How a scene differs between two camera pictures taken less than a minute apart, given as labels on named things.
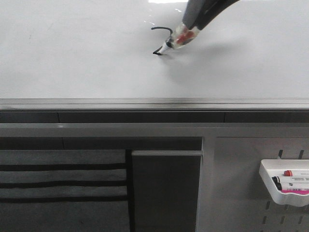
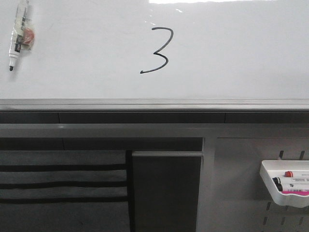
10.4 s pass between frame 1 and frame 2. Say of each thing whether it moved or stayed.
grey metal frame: stayed
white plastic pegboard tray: stayed
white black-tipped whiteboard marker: moved
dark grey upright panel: stayed
